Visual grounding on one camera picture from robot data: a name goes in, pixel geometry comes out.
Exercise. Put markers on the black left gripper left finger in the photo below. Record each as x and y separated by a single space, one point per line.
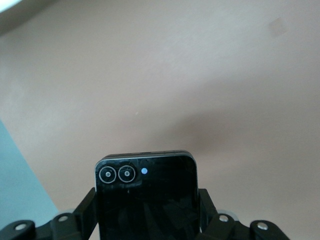
85 212

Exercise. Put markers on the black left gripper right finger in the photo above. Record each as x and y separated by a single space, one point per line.
207 217

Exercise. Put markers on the small black flip phone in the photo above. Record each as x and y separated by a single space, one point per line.
150 200

